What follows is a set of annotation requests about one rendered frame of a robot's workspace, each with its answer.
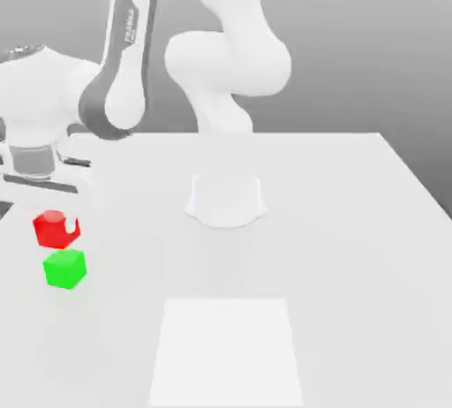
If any small red cube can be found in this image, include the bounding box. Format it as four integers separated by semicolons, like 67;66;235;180
32;209;82;251

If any small green cube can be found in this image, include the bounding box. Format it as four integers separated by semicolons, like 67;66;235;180
42;248;88;291

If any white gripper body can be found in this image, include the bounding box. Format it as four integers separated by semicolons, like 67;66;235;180
0;171;95;216

